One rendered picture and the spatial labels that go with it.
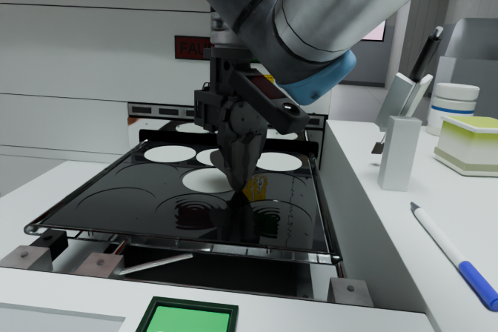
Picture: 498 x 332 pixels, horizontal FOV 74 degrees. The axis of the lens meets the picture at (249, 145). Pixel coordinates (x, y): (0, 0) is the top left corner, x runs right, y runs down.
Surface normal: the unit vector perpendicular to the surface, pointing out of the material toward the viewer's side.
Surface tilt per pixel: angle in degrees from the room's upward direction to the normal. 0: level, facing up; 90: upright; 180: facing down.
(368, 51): 90
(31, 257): 0
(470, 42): 80
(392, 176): 90
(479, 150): 90
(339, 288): 0
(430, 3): 90
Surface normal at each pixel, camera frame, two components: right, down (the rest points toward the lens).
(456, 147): -1.00, -0.04
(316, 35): -0.37, 0.91
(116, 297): 0.04, -0.95
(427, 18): -0.21, 0.29
